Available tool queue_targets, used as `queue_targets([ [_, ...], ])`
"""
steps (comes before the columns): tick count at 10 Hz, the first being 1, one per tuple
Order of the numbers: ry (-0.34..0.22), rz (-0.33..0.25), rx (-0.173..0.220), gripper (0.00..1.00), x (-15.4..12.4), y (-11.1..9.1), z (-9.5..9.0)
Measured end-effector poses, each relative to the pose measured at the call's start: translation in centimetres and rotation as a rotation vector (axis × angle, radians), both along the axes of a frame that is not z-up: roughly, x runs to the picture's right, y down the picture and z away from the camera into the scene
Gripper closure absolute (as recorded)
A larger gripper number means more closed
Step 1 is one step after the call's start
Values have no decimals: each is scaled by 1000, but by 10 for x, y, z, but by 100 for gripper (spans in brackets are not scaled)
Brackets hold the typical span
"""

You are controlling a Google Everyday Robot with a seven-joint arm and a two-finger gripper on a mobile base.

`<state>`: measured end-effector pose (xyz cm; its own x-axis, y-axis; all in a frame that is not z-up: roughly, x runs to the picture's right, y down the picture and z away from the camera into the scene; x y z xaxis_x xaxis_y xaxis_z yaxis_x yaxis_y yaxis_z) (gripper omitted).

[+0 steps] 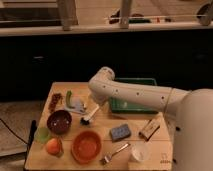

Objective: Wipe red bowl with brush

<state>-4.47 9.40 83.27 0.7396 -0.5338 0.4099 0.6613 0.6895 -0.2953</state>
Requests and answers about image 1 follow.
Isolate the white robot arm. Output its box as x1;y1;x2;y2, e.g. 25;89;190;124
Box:
88;67;213;171

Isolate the dark maroon bowl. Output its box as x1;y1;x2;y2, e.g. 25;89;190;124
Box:
47;110;72;135

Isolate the orange red bowl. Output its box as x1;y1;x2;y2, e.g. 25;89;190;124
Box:
71;131;102;164

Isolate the green plastic tray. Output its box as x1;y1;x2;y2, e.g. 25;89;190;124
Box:
109;77;157;114

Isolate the green pepper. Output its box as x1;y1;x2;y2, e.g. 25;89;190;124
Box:
66;90;73;108

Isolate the blue sponge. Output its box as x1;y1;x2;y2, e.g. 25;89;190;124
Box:
110;124;131;141

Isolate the brown dried food strip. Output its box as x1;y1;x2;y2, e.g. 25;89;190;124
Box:
48;93;62;113

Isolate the brown wooden box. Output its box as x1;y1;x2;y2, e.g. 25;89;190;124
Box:
139;119;160;141

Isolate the silver fork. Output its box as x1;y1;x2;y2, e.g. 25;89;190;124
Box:
100;143;130;165

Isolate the white plastic cup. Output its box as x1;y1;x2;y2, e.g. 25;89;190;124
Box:
130;142;150;163

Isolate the orange fruit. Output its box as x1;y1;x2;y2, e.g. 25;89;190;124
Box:
45;138;62;156

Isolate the green plastic cup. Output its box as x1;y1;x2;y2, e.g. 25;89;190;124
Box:
34;127;50;144

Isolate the black cable left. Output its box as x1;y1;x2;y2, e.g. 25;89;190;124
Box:
0;117;30;146

